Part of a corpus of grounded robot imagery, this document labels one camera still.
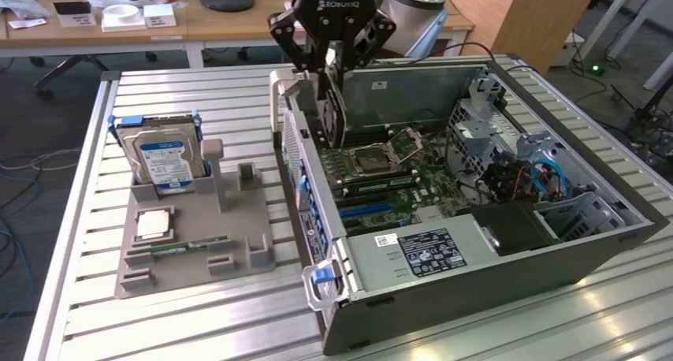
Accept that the black power connector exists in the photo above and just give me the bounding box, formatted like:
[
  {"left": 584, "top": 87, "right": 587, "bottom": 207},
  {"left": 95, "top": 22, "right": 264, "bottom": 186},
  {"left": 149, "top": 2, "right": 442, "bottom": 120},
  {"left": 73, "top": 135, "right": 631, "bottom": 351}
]
[{"left": 481, "top": 163, "right": 520, "bottom": 203}]

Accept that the wooden desk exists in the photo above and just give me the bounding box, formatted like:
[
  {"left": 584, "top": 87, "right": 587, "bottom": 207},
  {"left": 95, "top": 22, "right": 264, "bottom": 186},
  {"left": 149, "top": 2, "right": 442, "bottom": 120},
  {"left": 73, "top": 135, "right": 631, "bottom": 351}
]
[
  {"left": 0, "top": 0, "right": 191, "bottom": 69},
  {"left": 186, "top": 0, "right": 479, "bottom": 69}
]

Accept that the CPU socket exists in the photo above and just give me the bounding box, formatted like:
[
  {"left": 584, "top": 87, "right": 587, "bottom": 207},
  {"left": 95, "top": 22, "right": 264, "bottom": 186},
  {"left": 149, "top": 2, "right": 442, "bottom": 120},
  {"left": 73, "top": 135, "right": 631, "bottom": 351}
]
[{"left": 350, "top": 142, "right": 404, "bottom": 177}]

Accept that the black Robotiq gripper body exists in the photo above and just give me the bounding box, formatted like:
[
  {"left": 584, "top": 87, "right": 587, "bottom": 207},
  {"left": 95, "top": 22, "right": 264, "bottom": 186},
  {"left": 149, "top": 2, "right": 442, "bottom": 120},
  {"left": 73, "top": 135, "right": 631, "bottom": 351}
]
[{"left": 290, "top": 0, "right": 381, "bottom": 45}]

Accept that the green RAM stick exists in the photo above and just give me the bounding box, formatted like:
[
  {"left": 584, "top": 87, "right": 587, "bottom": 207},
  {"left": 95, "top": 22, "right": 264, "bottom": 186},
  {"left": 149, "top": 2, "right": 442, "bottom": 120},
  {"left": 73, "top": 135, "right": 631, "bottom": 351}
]
[
  {"left": 127, "top": 236, "right": 234, "bottom": 259},
  {"left": 345, "top": 174, "right": 418, "bottom": 197}
]

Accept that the grey parts rack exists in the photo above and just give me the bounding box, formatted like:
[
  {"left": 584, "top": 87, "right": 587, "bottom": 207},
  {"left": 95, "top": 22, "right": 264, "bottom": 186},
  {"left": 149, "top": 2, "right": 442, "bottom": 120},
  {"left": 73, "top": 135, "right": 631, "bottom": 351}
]
[{"left": 113, "top": 137, "right": 280, "bottom": 301}]

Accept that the silver CPU chip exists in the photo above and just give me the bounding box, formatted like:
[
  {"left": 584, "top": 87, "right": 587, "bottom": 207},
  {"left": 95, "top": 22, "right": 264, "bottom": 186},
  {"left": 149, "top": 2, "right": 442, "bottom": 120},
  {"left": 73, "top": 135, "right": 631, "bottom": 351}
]
[{"left": 135, "top": 210, "right": 174, "bottom": 239}]

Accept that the grey power supply unit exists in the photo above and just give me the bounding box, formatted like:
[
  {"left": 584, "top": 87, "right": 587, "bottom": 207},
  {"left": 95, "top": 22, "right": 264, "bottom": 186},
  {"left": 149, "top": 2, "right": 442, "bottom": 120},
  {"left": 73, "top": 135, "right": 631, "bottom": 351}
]
[{"left": 340, "top": 213, "right": 500, "bottom": 296}]

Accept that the blue wire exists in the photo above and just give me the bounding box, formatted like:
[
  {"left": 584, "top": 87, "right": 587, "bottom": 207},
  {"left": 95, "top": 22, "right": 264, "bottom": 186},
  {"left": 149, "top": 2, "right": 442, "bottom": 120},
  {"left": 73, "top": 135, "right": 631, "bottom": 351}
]
[{"left": 528, "top": 158, "right": 573, "bottom": 203}]

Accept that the white table frame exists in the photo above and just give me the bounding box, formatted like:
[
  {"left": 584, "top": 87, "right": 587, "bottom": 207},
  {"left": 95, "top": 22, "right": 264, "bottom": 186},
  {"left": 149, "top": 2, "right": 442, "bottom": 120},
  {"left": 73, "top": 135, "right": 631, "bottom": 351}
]
[{"left": 572, "top": 0, "right": 673, "bottom": 91}]

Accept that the plain white box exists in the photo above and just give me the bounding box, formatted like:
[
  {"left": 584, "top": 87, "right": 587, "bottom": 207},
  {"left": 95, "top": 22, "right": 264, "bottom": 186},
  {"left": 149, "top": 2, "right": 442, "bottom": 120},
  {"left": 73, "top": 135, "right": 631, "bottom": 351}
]
[{"left": 142, "top": 2, "right": 177, "bottom": 29}]

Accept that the white box with black top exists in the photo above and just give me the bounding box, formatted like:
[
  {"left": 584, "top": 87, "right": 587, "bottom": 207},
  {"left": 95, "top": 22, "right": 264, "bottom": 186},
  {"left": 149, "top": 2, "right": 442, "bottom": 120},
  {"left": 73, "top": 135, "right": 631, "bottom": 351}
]
[{"left": 53, "top": 1, "right": 98, "bottom": 28}]

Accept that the hard disk with blue carrier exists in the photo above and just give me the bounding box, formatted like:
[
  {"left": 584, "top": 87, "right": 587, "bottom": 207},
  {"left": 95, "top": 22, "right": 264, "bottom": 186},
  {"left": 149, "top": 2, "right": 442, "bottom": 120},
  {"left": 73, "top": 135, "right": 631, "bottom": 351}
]
[{"left": 107, "top": 109, "right": 206, "bottom": 197}]

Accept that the grey open PC case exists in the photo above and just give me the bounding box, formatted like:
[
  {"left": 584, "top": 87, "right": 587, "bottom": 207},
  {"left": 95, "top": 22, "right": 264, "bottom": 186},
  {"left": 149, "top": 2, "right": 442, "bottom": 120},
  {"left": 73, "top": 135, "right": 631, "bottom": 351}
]
[{"left": 268, "top": 58, "right": 672, "bottom": 357}]

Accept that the black graphics card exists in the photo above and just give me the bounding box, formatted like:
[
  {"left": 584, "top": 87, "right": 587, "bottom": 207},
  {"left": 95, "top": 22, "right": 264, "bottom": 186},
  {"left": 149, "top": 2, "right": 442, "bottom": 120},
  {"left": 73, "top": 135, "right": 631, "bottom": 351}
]
[{"left": 314, "top": 40, "right": 353, "bottom": 150}]

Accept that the metal socket cover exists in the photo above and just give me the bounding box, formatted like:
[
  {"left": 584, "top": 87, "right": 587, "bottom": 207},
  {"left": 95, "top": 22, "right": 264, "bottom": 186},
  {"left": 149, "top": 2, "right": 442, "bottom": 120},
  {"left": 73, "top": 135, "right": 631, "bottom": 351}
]
[{"left": 386, "top": 126, "right": 429, "bottom": 160}]

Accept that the white device with red dot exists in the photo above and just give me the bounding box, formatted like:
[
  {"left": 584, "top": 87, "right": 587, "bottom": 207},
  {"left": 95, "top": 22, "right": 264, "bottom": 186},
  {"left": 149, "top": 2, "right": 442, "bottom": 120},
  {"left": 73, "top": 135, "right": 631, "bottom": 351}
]
[{"left": 563, "top": 32, "right": 588, "bottom": 69}]

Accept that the black cable behind case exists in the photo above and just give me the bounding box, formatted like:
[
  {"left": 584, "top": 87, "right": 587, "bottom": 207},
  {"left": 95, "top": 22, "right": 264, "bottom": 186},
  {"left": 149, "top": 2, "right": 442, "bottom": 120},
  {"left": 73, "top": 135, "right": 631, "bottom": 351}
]
[{"left": 408, "top": 40, "right": 528, "bottom": 71}]

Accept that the black tripod stand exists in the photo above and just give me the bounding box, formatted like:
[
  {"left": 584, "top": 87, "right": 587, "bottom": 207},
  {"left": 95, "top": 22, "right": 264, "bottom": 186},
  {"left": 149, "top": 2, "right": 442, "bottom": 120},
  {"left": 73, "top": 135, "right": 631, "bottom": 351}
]
[{"left": 609, "top": 61, "right": 673, "bottom": 149}]

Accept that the slanted metal disk bay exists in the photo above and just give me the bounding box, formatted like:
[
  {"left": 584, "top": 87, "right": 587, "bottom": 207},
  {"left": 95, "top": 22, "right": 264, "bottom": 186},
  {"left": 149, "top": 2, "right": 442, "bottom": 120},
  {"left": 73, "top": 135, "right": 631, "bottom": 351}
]
[{"left": 533, "top": 191, "right": 631, "bottom": 242}]

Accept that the perforated metal disk bay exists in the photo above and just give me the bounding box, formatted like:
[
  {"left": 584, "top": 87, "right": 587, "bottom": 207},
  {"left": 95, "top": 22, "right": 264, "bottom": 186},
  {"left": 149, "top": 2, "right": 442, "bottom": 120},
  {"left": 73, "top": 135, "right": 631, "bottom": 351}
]
[{"left": 445, "top": 75, "right": 531, "bottom": 149}]

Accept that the clear plastic bag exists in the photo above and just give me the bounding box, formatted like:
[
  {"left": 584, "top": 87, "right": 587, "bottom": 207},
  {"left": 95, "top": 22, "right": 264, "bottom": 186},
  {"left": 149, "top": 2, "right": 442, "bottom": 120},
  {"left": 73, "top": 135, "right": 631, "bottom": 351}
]
[{"left": 0, "top": 0, "right": 53, "bottom": 20}]

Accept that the white tape roll on box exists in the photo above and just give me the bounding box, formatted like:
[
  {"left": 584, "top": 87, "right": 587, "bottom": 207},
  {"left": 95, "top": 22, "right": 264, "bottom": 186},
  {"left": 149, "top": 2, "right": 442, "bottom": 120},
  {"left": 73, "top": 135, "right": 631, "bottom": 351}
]
[{"left": 101, "top": 4, "right": 149, "bottom": 34}]

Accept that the black chair base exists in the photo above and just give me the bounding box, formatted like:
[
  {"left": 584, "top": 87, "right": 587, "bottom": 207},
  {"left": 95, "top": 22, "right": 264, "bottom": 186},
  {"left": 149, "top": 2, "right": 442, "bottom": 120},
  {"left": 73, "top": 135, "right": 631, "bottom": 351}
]
[{"left": 31, "top": 52, "right": 115, "bottom": 101}]

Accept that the wooden cabinet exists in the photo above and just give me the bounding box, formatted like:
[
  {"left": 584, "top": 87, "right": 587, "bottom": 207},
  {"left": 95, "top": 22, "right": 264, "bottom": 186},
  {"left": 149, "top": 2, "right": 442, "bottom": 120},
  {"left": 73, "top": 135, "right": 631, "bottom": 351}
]
[{"left": 444, "top": 0, "right": 605, "bottom": 75}]

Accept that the blue expansion slot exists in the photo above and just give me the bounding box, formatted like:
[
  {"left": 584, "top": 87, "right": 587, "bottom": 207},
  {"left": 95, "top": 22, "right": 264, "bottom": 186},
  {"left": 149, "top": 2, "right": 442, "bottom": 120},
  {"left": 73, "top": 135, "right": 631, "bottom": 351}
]
[{"left": 338, "top": 201, "right": 394, "bottom": 221}]

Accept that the white paper card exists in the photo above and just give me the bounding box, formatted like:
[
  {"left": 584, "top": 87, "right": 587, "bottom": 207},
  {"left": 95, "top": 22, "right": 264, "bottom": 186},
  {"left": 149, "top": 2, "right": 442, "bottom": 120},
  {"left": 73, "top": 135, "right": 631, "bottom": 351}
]
[{"left": 7, "top": 17, "right": 49, "bottom": 30}]

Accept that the white floor cable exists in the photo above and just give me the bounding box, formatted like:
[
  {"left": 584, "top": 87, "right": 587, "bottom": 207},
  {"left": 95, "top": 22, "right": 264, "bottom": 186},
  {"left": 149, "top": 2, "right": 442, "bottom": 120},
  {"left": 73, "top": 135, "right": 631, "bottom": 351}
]
[{"left": 0, "top": 147, "right": 85, "bottom": 172}]

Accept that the blue floor cable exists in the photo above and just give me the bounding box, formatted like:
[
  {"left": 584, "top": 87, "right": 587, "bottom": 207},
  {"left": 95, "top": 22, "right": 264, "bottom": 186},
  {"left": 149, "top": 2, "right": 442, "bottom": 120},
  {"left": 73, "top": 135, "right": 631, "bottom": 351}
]
[{"left": 0, "top": 171, "right": 42, "bottom": 322}]

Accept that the silver chipset heat sink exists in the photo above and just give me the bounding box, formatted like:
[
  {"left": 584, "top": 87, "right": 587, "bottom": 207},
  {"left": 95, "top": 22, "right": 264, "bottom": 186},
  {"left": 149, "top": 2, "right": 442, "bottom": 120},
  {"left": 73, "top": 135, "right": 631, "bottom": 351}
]
[{"left": 413, "top": 206, "right": 444, "bottom": 223}]

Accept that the green motherboard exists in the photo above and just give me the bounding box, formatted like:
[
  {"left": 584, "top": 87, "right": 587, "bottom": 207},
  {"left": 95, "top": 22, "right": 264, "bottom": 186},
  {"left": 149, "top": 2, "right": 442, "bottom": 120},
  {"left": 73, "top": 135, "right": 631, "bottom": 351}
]
[{"left": 314, "top": 124, "right": 474, "bottom": 236}]

